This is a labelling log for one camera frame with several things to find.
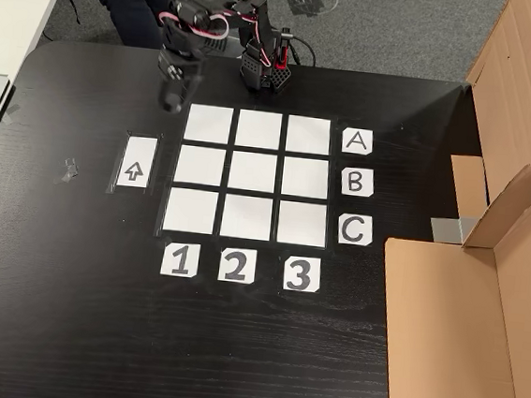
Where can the black hexagonal token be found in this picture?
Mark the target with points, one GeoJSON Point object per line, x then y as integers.
{"type": "Point", "coordinates": [173, 107]}

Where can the white paper grid square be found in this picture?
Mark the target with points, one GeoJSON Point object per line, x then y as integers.
{"type": "Point", "coordinates": [252, 172]}
{"type": "Point", "coordinates": [209, 124]}
{"type": "Point", "coordinates": [259, 129]}
{"type": "Point", "coordinates": [308, 135]}
{"type": "Point", "coordinates": [305, 177]}
{"type": "Point", "coordinates": [191, 211]}
{"type": "Point", "coordinates": [246, 218]}
{"type": "Point", "coordinates": [302, 223]}
{"type": "Point", "coordinates": [200, 166]}

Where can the white paper arrow sheet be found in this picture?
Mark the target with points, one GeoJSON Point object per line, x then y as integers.
{"type": "Point", "coordinates": [137, 163]}

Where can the black and red clamp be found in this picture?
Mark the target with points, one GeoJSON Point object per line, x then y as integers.
{"type": "Point", "coordinates": [283, 55]}

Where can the clear tape piece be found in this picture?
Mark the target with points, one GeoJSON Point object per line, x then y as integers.
{"type": "Point", "coordinates": [12, 113]}
{"type": "Point", "coordinates": [67, 171]}

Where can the paper sheet number 1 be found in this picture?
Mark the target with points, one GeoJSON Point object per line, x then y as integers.
{"type": "Point", "coordinates": [179, 259]}

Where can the white desk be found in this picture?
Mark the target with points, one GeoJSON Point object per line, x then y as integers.
{"type": "Point", "coordinates": [10, 19]}

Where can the paper sheet letter A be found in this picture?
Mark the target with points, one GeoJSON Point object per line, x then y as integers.
{"type": "Point", "coordinates": [357, 141]}

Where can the paper sheet number 2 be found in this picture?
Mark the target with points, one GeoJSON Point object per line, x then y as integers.
{"type": "Point", "coordinates": [237, 265]}

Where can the paper sheet letter B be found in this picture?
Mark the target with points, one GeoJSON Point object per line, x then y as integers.
{"type": "Point", "coordinates": [357, 182]}

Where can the paper sheet letter C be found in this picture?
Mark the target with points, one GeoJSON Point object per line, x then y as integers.
{"type": "Point", "coordinates": [355, 230]}

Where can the paper sheet number 3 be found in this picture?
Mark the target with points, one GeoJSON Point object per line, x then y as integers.
{"type": "Point", "coordinates": [302, 274]}

